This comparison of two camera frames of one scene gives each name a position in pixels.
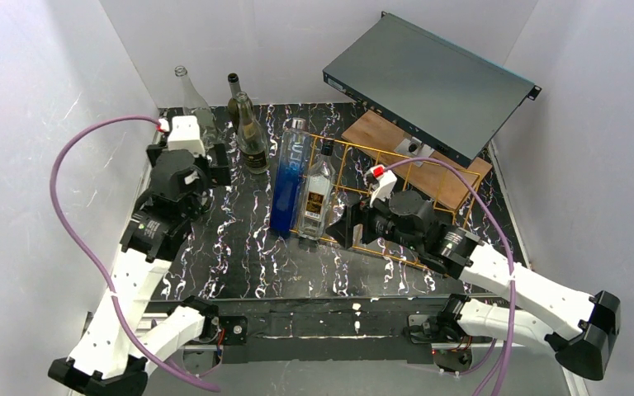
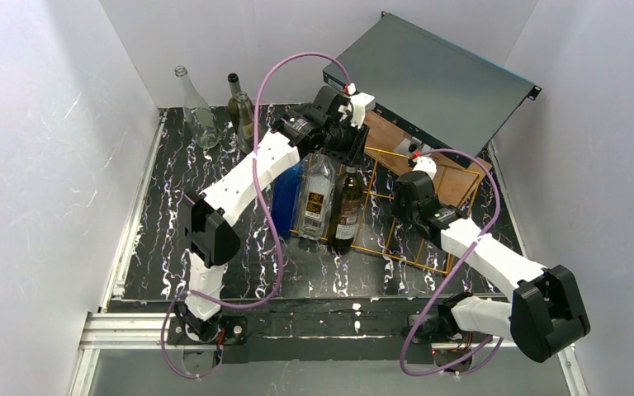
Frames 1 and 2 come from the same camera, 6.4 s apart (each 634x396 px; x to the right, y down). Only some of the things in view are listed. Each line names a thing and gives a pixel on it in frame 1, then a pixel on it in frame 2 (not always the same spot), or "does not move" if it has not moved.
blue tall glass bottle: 291,162 does not move
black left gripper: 218,166 -> 352,151
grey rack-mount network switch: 442,95 does not move
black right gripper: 357,225 -> 406,205
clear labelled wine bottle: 252,142 does not move
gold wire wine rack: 340,176 does not move
